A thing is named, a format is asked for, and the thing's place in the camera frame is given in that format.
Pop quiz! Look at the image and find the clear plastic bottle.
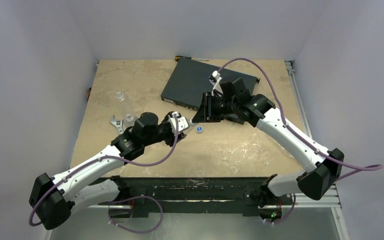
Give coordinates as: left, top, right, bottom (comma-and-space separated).
179, 119, 196, 139
115, 91, 134, 118
122, 113, 138, 129

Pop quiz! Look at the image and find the blue white bottle cap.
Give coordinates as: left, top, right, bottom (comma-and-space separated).
196, 126, 203, 133
189, 119, 197, 126

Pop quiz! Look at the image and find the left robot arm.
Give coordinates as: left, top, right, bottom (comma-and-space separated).
28, 111, 191, 230

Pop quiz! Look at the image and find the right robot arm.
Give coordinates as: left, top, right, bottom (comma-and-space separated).
191, 77, 344, 204

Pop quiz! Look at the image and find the black flat electronics box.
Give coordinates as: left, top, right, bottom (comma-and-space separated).
160, 58, 260, 125

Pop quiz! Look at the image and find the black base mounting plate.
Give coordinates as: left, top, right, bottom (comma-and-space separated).
109, 176, 293, 220

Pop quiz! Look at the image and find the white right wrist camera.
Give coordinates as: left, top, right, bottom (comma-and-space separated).
209, 70, 223, 97

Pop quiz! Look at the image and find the red handled adjustable wrench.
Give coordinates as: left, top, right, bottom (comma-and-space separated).
109, 114, 125, 135

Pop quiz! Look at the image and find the aluminium frame rail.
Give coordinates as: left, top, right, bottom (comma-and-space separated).
294, 184, 342, 208

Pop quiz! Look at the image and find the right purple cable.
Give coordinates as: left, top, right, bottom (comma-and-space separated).
217, 57, 384, 226

